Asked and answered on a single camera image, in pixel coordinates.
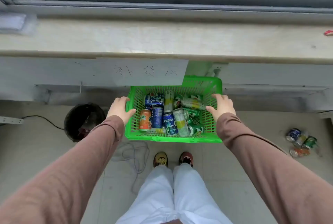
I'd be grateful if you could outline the person's left hand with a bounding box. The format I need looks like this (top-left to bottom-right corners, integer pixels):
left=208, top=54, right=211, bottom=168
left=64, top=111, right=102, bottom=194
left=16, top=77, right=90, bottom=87
left=106, top=96, right=137, bottom=125

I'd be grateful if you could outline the person's right hand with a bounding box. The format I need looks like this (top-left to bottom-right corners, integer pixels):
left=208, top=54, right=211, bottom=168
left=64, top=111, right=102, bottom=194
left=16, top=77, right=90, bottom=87
left=206, top=93, right=237, bottom=123

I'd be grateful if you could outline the pile of cans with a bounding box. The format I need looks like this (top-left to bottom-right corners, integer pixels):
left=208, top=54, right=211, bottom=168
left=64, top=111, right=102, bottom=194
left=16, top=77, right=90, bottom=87
left=144, top=90, right=208, bottom=137

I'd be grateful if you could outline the green plastic basket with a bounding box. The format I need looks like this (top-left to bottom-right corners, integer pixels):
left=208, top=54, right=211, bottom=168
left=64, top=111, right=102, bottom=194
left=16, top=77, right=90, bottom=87
left=124, top=75, right=223, bottom=144

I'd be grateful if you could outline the green 7up can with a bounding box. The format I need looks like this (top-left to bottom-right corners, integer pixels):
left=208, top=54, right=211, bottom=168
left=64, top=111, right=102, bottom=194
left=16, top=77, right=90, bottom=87
left=302, top=136, right=318, bottom=150

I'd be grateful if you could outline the person's right forearm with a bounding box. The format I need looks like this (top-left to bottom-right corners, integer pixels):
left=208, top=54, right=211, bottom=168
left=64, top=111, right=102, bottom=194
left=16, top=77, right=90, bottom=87
left=216, top=113, right=333, bottom=224

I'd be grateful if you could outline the person's left forearm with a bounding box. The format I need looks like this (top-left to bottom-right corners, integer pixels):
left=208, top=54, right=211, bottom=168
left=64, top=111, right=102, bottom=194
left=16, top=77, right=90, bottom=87
left=0, top=115, right=125, bottom=224

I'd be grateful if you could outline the person's right leg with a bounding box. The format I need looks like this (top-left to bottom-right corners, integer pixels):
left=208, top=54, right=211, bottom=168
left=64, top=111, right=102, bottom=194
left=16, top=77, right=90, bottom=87
left=173, top=163, right=233, bottom=224

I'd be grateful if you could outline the person's leg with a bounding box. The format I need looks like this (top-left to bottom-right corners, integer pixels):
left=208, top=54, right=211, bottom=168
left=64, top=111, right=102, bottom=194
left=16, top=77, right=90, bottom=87
left=173, top=163, right=233, bottom=224
left=116, top=165, right=174, bottom=224

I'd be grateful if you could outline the person's left leg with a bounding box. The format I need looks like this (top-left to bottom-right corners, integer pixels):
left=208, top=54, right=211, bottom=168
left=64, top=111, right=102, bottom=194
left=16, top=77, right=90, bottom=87
left=116, top=165, right=174, bottom=224

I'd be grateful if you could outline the white paper sign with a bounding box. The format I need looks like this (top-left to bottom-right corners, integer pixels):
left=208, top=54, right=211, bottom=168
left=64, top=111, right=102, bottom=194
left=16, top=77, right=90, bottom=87
left=95, top=58, right=189, bottom=86

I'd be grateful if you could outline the black trash bin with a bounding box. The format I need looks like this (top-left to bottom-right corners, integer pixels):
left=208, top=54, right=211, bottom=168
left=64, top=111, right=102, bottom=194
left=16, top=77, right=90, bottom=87
left=63, top=103, right=106, bottom=143

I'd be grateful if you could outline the red right shoe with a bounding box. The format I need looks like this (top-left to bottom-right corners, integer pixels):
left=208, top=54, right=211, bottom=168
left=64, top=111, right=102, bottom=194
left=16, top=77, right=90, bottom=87
left=179, top=152, right=194, bottom=167

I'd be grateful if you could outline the yellow left shoe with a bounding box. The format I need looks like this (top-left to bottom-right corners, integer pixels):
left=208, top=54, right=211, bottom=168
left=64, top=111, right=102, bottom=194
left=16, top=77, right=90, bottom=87
left=153, top=151, right=168, bottom=169

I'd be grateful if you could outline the white plastic bag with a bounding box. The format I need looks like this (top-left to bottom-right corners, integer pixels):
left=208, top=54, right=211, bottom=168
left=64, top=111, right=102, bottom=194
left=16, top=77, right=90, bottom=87
left=0, top=13, right=37, bottom=36

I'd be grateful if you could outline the black cable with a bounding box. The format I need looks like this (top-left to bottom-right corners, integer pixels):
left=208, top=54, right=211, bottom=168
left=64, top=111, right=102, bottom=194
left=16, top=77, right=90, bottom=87
left=22, top=115, right=65, bottom=130

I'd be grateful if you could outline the grey metal bracket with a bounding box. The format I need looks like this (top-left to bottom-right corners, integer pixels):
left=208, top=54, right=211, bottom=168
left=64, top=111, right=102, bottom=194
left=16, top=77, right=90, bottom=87
left=0, top=116, right=24, bottom=126

